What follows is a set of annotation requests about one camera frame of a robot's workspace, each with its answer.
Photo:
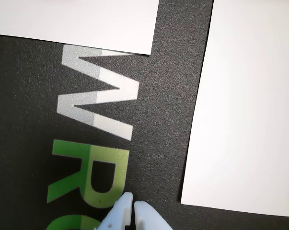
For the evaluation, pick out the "white paper sheet marked 1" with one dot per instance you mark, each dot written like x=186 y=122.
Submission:
x=74 y=21

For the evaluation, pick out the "white paper sheet marked HOME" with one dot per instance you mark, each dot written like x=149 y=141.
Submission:
x=242 y=107

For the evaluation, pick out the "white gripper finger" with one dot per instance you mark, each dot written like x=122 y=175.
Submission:
x=149 y=220
x=118 y=215

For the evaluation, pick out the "black mat with WRO print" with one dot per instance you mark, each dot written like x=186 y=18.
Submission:
x=26 y=107

